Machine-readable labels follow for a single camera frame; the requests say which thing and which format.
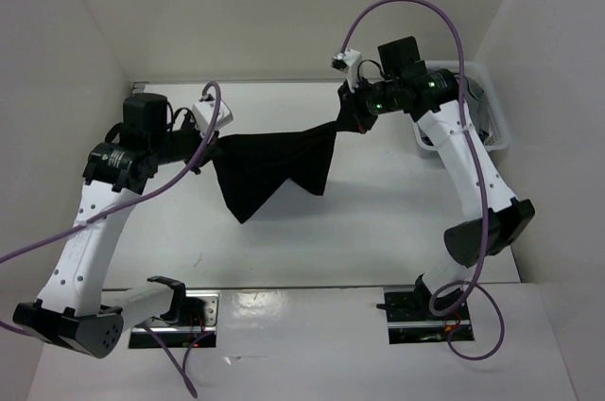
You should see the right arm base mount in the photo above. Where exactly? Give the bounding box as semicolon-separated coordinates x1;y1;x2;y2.
376;286;475;345

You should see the black skirt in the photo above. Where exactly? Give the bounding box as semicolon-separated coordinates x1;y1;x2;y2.
210;88;365;226

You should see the white perforated plastic basket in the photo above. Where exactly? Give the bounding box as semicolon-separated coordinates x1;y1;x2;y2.
413;61;510;164

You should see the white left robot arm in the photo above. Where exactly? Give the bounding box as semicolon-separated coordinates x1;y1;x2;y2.
12;93;233;358

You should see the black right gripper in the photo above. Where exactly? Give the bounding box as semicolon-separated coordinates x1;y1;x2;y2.
335;73;401;133

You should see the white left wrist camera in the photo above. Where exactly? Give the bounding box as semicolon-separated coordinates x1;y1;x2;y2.
191;96;233;136

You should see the grey skirt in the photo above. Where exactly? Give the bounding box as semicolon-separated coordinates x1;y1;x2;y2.
423;74;488;142

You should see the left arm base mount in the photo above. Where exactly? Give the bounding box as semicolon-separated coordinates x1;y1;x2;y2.
128;289;220;349

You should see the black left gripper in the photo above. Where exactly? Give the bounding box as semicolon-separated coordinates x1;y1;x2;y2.
150;110;224;174

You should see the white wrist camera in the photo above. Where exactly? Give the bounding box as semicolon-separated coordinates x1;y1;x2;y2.
331;48;362;93
191;96;233;136

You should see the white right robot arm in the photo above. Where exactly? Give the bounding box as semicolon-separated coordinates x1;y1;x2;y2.
332;37;535;319

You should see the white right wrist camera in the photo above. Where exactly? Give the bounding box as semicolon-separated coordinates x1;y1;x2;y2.
331;48;362;93

